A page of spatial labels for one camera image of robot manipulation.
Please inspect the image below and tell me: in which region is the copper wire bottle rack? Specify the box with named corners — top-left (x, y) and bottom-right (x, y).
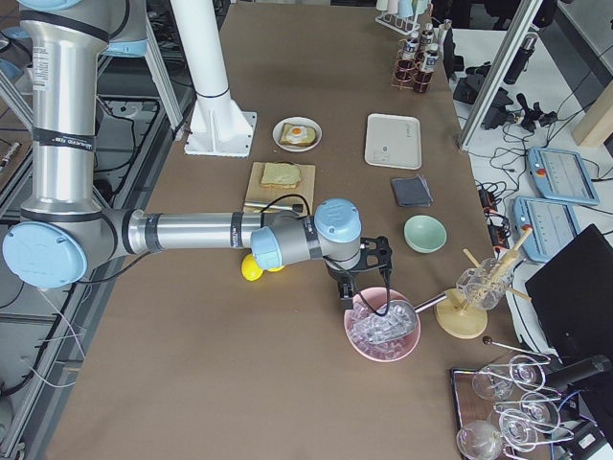
top-left (392, 50), bottom-right (435, 94)

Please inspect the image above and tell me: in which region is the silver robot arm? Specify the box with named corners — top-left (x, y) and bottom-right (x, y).
top-left (2, 1), bottom-right (367, 302)

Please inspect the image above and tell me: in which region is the black thermos bottle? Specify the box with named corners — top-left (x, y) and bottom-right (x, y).
top-left (503, 34), bottom-right (537, 84)

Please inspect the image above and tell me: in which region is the wine glass rack tray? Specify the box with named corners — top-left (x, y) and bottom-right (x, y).
top-left (450, 352), bottom-right (604, 459)

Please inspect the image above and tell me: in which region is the blue teach pendant near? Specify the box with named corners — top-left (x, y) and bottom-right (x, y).
top-left (513, 196), bottom-right (581, 264)

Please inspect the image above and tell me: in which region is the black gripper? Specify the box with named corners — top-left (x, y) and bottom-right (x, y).
top-left (325, 256), bottom-right (368, 311)

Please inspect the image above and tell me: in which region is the blue teach pendant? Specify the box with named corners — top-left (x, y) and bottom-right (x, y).
top-left (527, 148), bottom-right (600, 205)
top-left (513, 196), bottom-right (581, 264)

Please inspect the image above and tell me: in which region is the plain bread slice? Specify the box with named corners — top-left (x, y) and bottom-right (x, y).
top-left (260, 163), bottom-right (302, 189)

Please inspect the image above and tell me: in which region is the aluminium frame post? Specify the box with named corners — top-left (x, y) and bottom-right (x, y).
top-left (457, 0), bottom-right (542, 152)

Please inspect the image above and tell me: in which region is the steel knife black tip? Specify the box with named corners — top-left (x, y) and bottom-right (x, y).
top-left (243, 201), bottom-right (304, 213)

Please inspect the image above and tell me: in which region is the blue teach pendant far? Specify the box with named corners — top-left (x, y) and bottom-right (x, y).
top-left (527, 148), bottom-right (600, 205)

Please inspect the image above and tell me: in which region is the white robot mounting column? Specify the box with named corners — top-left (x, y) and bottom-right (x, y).
top-left (171, 0), bottom-right (257, 158)

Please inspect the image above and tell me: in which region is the mint green bowl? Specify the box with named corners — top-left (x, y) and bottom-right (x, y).
top-left (403, 215), bottom-right (447, 254)

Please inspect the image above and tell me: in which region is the tea bottle white cap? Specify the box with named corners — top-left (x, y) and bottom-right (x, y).
top-left (398, 32), bottom-right (420, 69)

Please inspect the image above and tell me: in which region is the cream rabbit tray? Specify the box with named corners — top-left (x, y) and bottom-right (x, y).
top-left (364, 113), bottom-right (422, 171)

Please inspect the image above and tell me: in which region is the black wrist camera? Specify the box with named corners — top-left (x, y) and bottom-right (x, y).
top-left (357, 236), bottom-right (393, 281)

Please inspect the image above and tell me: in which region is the white round plate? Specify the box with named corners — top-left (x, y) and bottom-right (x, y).
top-left (272, 116), bottom-right (322, 152)

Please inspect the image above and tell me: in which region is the bread slice with egg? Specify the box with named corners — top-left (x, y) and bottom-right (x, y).
top-left (279, 123), bottom-right (317, 148)

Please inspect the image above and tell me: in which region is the wooden mug tree stand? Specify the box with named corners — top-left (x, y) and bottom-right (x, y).
top-left (435, 226), bottom-right (533, 339)

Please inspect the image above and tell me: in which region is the plastic fried egg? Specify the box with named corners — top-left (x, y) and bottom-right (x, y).
top-left (286, 126), bottom-right (308, 143)

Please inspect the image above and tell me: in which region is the black laptop monitor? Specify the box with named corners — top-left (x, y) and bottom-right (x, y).
top-left (524, 223), bottom-right (613, 365)

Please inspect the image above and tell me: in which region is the clear glass mug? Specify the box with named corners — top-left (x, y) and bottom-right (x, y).
top-left (456, 258), bottom-right (513, 311)

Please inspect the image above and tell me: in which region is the metal ice scoop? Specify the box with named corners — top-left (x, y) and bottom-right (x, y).
top-left (371, 293), bottom-right (447, 344)

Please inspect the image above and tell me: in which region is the pink bowl of ice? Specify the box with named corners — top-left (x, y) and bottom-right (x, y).
top-left (344, 287), bottom-right (420, 362)

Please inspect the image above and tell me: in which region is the folded grey cloth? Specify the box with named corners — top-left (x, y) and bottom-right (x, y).
top-left (391, 175), bottom-right (433, 208)

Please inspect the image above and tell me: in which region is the wooden cutting board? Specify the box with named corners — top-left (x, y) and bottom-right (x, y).
top-left (243, 162), bottom-right (316, 214)

